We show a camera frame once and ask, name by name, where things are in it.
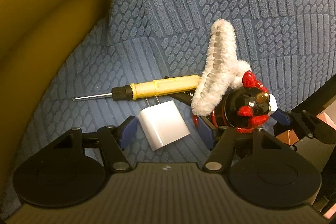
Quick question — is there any white charger plug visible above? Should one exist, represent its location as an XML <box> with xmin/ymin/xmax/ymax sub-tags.
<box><xmin>137</xmin><ymin>97</ymin><xmax>190</xmax><ymax>151</ymax></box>

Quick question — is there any blue textured sofa cover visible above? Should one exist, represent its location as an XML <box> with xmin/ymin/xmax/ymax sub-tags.
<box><xmin>1</xmin><ymin>0</ymin><xmax>335</xmax><ymax>219</ymax></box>

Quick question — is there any tan leather sofa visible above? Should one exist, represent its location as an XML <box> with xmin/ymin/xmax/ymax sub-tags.
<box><xmin>0</xmin><ymin>0</ymin><xmax>129</xmax><ymax>204</ymax></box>

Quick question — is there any red black lion figurine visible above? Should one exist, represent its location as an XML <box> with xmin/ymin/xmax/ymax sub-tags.
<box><xmin>206</xmin><ymin>71</ymin><xmax>271</xmax><ymax>134</ymax></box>

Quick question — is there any yellow handled screwdriver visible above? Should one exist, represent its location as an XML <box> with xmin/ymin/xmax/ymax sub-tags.
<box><xmin>72</xmin><ymin>75</ymin><xmax>201</xmax><ymax>101</ymax></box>

